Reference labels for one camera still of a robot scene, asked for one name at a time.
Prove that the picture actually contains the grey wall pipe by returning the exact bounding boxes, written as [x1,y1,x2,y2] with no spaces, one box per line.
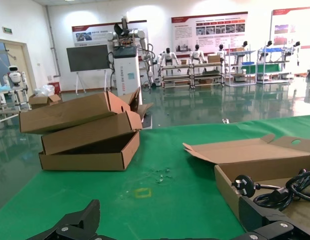
[44,4,62,78]

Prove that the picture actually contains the open stacked cardboard box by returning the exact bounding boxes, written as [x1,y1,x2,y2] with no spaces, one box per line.
[38,129,141,172]

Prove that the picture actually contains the beige door with frame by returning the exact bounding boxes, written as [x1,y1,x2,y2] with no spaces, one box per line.
[0,38,33,97]

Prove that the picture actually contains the dark screen on white stand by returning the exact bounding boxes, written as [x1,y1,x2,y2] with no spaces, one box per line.
[66,44,113,95]

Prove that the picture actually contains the metal pipe frame workbench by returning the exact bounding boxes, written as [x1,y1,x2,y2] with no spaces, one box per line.
[0,84,31,131]

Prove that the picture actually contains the tilted stacked cardboard box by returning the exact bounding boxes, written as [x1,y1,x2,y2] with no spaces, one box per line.
[19,86,142,135]

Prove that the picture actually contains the clear plastic bags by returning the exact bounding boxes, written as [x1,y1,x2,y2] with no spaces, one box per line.
[33,84,56,98]

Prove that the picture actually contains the white black humanoid robot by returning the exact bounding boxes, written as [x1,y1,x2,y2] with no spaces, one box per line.
[234,40,249,63]
[291,41,302,67]
[216,44,229,62]
[259,39,274,61]
[189,44,207,65]
[156,47,180,66]

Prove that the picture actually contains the closed stacked cardboard box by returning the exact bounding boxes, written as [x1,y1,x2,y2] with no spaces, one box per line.
[41,102,155,156]

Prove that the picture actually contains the pipe frame rack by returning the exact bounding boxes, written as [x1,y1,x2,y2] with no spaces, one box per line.
[159,63,193,89]
[191,61,225,88]

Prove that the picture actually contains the white shelf rack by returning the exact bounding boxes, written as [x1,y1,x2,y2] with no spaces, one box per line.
[224,49,257,87]
[256,41,295,85]

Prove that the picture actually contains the small white round-head robot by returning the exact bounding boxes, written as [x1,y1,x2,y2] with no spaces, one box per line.
[3,65,28,88]

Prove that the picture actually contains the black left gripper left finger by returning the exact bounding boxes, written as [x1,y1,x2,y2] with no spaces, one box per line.
[27,199,106,240]

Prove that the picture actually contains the green table cloth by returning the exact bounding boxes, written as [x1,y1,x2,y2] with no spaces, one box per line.
[0,114,310,240]

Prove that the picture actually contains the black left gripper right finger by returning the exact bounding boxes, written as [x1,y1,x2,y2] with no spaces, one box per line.
[231,196,310,240]

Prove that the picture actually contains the display board with red photos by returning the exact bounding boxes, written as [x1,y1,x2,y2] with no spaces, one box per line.
[269,6,310,50]

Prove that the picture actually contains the red bin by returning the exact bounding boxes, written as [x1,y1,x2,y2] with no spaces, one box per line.
[47,81,62,95]

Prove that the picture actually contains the wide red framed display board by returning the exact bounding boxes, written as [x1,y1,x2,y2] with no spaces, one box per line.
[171,11,249,55]

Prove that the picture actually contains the small clear plastic scraps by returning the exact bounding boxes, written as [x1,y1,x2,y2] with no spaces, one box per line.
[148,167,174,184]

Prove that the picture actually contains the black power cable with plug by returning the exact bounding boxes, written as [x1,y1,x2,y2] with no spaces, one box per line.
[231,169,310,213]

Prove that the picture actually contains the open cardboard floor box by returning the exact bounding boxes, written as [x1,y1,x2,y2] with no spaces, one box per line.
[28,93,62,110]

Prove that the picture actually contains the open brown cardboard box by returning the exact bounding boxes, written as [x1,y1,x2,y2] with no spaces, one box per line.
[182,133,310,235]

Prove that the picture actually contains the red framed wall display board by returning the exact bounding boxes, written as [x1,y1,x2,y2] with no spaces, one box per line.
[71,19,148,48]

